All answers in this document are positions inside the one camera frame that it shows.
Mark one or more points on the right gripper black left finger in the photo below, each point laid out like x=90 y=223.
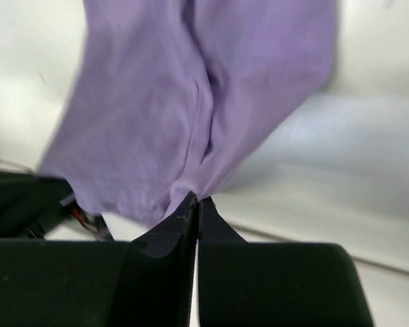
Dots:
x=145 y=282

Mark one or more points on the purple polo shirt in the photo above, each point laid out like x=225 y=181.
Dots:
x=172 y=96

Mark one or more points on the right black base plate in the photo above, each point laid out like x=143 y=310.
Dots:
x=32 y=206

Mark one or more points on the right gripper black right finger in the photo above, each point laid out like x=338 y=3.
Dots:
x=274 y=284

